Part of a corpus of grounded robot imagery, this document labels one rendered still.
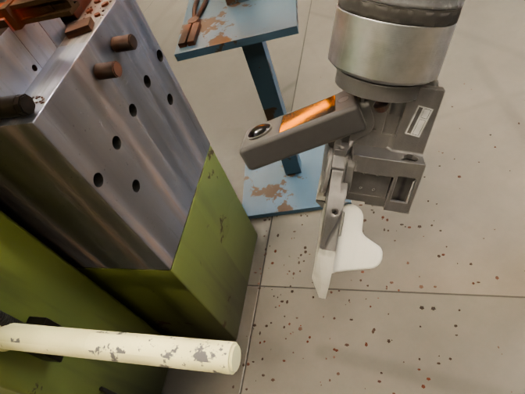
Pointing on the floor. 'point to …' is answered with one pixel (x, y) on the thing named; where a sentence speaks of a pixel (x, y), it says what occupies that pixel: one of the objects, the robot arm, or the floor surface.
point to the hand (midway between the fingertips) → (316, 246)
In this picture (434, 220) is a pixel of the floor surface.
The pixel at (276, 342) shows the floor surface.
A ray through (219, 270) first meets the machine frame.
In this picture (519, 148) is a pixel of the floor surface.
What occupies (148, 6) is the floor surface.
